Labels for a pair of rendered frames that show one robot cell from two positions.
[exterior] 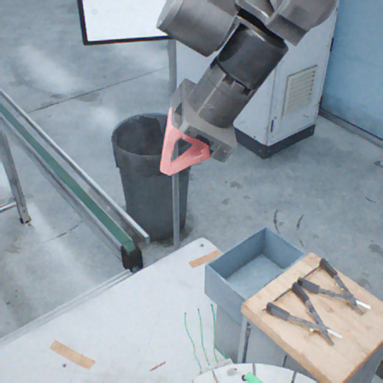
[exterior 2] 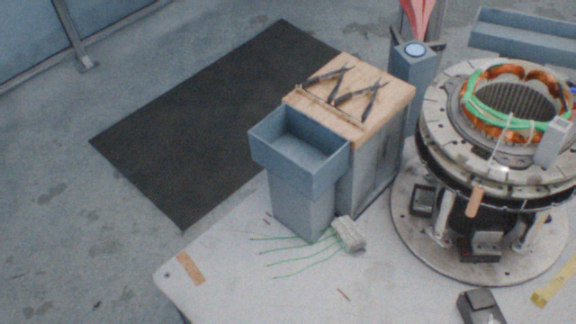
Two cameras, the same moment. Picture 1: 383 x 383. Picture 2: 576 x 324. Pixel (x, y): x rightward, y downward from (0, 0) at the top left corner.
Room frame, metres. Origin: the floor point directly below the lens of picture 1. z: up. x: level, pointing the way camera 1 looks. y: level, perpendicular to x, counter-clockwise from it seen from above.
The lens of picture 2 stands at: (0.67, 0.55, 1.79)
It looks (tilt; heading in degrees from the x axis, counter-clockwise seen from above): 49 degrees down; 266
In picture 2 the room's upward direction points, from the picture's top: 4 degrees counter-clockwise
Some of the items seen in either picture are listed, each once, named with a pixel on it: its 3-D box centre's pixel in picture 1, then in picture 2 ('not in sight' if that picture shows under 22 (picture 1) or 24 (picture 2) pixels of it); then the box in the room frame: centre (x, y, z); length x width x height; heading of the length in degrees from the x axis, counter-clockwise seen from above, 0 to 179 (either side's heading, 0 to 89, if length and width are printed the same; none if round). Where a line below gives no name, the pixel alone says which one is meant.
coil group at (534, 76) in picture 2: not in sight; (541, 81); (0.15, -0.13, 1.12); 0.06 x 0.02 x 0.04; 128
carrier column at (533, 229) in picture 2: not in sight; (539, 215); (0.15, 0.02, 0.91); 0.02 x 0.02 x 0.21
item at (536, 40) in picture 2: not in sight; (514, 77); (0.04, -0.36, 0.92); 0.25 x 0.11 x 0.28; 148
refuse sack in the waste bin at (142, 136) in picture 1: (154, 163); not in sight; (1.85, 0.17, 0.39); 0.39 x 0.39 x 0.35
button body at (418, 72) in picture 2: not in sight; (408, 92); (0.30, -0.38, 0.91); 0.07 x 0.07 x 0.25; 18
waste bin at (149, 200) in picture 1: (155, 180); not in sight; (1.85, 0.17, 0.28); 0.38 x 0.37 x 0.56; 128
